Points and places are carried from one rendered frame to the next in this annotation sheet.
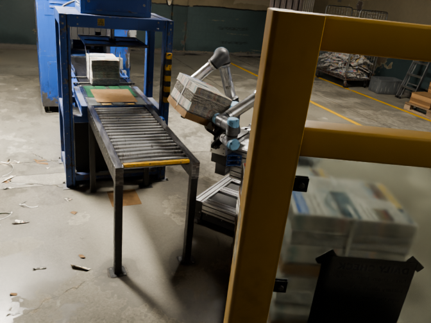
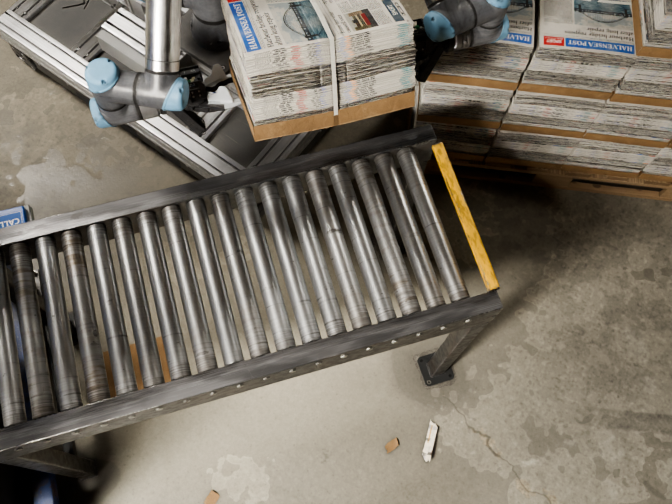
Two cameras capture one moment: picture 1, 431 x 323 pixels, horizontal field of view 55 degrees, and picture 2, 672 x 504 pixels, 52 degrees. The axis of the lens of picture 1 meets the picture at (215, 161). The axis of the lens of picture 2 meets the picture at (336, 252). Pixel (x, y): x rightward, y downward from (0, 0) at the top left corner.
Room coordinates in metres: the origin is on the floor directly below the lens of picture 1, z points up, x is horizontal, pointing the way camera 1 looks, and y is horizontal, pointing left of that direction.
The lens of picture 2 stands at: (2.66, 1.16, 2.45)
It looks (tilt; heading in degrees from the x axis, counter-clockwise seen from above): 69 degrees down; 274
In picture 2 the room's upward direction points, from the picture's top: 5 degrees clockwise
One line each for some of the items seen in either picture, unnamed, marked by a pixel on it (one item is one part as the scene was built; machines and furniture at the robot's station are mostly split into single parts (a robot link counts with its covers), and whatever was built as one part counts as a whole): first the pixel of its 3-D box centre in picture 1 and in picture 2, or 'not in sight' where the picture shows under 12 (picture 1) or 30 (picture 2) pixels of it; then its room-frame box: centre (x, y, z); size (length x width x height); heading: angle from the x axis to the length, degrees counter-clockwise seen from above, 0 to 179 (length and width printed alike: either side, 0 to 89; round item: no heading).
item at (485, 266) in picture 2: (157, 163); (465, 214); (2.39, 0.36, 0.81); 0.43 x 0.03 x 0.02; 115
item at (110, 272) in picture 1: (117, 271); (435, 368); (2.31, 0.59, 0.01); 0.14 x 0.13 x 0.01; 115
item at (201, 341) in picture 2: (133, 129); (188, 287); (3.06, 0.66, 0.77); 0.47 x 0.05 x 0.05; 115
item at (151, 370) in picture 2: (129, 124); (137, 300); (3.17, 0.72, 0.77); 0.47 x 0.05 x 0.05; 115
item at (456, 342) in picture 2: (117, 229); (453, 345); (2.31, 0.59, 0.34); 0.06 x 0.06 x 0.68; 25
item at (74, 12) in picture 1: (112, 18); not in sight; (3.91, 1.07, 1.50); 0.94 x 0.68 x 0.10; 115
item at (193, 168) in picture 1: (167, 135); (196, 199); (3.10, 0.41, 0.74); 1.34 x 0.05 x 0.12; 25
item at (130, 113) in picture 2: not in sight; (116, 108); (3.27, 0.32, 1.01); 0.11 x 0.08 x 0.09; 25
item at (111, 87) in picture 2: not in sight; (113, 85); (3.25, 0.32, 1.11); 0.11 x 0.08 x 0.11; 0
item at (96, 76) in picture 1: (102, 68); not in sight; (4.43, 1.31, 0.93); 0.38 x 0.30 x 0.26; 25
